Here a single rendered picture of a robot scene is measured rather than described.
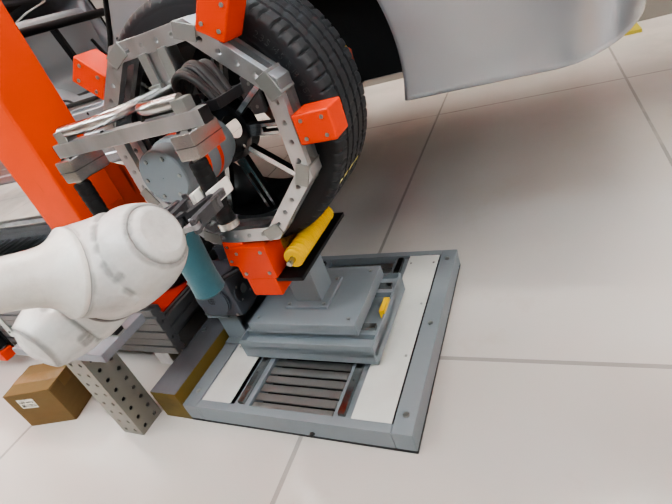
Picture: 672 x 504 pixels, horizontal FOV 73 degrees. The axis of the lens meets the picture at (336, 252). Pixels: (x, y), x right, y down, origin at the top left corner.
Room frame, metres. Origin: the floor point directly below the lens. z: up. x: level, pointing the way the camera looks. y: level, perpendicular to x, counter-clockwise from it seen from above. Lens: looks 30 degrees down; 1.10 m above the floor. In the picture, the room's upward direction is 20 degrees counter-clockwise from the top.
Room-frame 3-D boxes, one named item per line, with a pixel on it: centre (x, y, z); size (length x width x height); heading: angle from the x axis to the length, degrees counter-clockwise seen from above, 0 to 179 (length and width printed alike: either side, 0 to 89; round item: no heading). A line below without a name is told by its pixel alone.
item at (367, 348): (1.29, 0.12, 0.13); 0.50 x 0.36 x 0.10; 59
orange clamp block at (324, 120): (0.98, -0.07, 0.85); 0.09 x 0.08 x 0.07; 59
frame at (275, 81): (1.14, 0.21, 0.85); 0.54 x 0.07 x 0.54; 59
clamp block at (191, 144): (0.88, 0.17, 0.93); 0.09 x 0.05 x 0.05; 149
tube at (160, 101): (0.99, 0.19, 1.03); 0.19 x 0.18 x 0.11; 149
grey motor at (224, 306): (1.50, 0.35, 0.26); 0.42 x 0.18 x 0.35; 149
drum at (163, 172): (1.08, 0.24, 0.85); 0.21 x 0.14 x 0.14; 149
